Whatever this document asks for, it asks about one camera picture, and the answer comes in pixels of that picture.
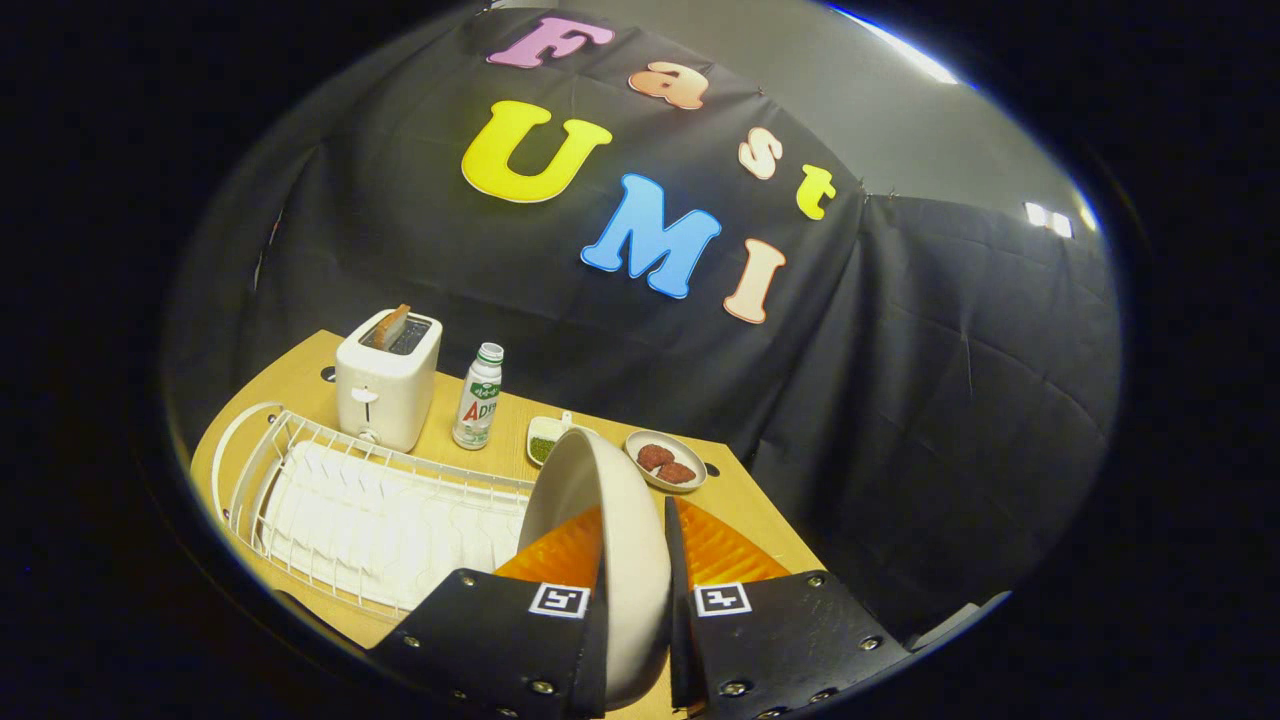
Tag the beige round plate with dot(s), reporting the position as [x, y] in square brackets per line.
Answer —
[620, 540]

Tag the white toaster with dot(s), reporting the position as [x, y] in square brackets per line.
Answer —
[385, 400]

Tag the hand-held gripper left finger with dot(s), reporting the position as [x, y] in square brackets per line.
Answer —
[490, 630]

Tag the red meat patty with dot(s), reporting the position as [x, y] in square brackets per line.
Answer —
[678, 473]
[655, 456]

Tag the white divided bean dish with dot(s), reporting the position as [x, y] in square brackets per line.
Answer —
[543, 440]

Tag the toast slice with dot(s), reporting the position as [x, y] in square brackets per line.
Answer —
[390, 326]

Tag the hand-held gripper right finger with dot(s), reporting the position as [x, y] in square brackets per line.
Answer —
[780, 630]

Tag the white bottle green label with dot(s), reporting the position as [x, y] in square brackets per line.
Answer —
[478, 400]

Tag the beige meat plate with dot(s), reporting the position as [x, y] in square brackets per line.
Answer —
[640, 475]

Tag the black backdrop cloth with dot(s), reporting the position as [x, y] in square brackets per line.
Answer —
[850, 400]

